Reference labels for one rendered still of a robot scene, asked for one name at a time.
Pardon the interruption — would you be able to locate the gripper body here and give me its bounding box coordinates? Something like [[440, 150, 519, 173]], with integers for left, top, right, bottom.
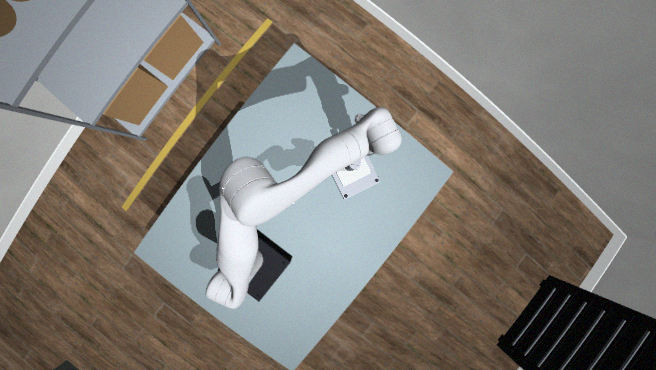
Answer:
[[355, 114, 375, 156]]

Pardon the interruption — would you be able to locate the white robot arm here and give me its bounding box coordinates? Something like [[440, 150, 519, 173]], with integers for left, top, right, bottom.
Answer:
[[206, 107, 402, 309]]

